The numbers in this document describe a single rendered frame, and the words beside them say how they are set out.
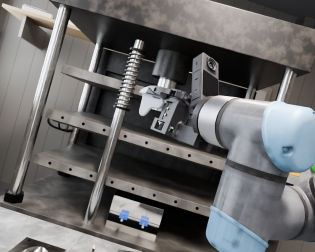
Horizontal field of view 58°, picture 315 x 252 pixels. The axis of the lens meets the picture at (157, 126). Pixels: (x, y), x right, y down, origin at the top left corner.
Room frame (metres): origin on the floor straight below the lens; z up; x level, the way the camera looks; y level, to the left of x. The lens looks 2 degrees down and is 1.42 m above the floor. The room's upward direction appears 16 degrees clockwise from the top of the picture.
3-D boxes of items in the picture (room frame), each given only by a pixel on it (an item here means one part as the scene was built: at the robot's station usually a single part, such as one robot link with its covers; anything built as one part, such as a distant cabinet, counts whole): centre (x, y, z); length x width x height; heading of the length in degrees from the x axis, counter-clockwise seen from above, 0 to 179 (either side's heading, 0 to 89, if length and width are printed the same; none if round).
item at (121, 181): (1.83, 0.01, 1.01); 1.10 x 0.74 x 0.05; 87
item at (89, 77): (1.84, 0.01, 1.51); 1.10 x 0.70 x 0.05; 87
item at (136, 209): (1.70, -0.03, 0.87); 0.50 x 0.27 x 0.17; 177
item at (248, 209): (0.36, -0.15, 1.34); 0.11 x 0.08 x 0.11; 121
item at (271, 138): (0.35, -0.13, 1.43); 0.11 x 0.08 x 0.09; 31
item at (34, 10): (3.00, 1.51, 2.07); 0.32 x 0.30 x 0.08; 95
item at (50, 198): (1.78, 0.02, 0.75); 1.30 x 0.84 x 0.06; 87
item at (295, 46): (1.78, 0.02, 1.75); 1.30 x 0.84 x 0.61; 87
